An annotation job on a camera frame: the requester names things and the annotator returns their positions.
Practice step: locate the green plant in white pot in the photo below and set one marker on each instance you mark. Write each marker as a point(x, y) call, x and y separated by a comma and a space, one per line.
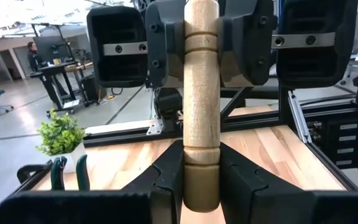
point(59, 133)

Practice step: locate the silver aluminium rail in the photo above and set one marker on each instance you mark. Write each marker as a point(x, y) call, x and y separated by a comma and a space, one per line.
point(298, 121)

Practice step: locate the silver mounting bracket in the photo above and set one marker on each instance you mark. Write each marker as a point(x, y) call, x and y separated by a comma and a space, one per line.
point(155, 127)

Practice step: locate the black labelled control box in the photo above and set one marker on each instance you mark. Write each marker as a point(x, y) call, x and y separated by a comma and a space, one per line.
point(325, 146)

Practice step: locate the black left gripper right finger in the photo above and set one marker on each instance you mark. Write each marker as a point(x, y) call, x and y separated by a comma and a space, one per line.
point(238, 183)

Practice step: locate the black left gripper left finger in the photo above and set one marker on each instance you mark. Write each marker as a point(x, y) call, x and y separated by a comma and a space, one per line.
point(169, 174)

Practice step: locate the black computer tower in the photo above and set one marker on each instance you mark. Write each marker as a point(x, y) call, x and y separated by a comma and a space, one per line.
point(92, 88)

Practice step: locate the black standing desk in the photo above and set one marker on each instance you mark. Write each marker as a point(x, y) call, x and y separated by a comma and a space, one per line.
point(53, 70)

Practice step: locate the person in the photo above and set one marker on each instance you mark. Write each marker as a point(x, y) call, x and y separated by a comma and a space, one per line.
point(35, 57)

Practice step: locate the dark desk monitor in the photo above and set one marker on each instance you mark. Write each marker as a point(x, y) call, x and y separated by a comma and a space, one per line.
point(51, 48)

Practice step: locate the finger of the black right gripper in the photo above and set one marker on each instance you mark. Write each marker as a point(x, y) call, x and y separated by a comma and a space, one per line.
point(165, 40)
point(244, 40)

